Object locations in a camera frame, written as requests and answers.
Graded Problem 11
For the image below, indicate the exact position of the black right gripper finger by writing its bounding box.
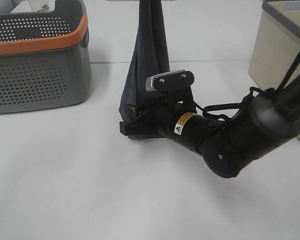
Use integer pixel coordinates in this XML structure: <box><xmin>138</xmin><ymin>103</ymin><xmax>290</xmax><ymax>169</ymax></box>
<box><xmin>126</xmin><ymin>104</ymin><xmax>143</xmax><ymax>120</ymax></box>
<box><xmin>119</xmin><ymin>121</ymin><xmax>140</xmax><ymax>137</ymax></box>

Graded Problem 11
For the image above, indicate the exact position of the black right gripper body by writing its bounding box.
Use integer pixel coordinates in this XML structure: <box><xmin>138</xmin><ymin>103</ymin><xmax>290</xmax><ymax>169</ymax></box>
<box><xmin>133</xmin><ymin>98</ymin><xmax>198</xmax><ymax>138</ymax></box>

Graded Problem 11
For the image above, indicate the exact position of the dark grey towel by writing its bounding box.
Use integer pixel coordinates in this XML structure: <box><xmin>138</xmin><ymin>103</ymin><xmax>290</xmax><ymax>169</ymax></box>
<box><xmin>117</xmin><ymin>0</ymin><xmax>171</xmax><ymax>141</ymax></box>

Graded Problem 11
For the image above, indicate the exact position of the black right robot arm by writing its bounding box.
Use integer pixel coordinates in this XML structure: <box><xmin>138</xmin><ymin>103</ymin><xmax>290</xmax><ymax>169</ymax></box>
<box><xmin>119</xmin><ymin>51</ymin><xmax>300</xmax><ymax>179</ymax></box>

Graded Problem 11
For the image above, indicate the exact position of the grey perforated basket orange rim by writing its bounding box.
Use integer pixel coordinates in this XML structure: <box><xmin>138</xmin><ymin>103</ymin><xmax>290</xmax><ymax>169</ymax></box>
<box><xmin>0</xmin><ymin>0</ymin><xmax>92</xmax><ymax>114</ymax></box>

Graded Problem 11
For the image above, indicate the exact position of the white bottle with green logo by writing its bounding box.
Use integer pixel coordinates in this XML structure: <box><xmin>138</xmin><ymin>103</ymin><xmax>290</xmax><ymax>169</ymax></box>
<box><xmin>28</xmin><ymin>0</ymin><xmax>56</xmax><ymax>12</ymax></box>

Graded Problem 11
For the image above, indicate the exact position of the beige storage bin grey rim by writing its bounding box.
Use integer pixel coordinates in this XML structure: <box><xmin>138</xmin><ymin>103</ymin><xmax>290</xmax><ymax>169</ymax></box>
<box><xmin>249</xmin><ymin>0</ymin><xmax>300</xmax><ymax>147</ymax></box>

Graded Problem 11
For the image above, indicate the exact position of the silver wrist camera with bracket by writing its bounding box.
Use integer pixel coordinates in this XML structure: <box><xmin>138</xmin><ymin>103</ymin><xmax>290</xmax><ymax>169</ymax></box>
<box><xmin>145</xmin><ymin>69</ymin><xmax>195</xmax><ymax>93</ymax></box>

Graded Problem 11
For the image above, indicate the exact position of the black braided cable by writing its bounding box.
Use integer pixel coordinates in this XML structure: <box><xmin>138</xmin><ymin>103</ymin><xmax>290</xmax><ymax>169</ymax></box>
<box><xmin>189</xmin><ymin>39</ymin><xmax>300</xmax><ymax>123</ymax></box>

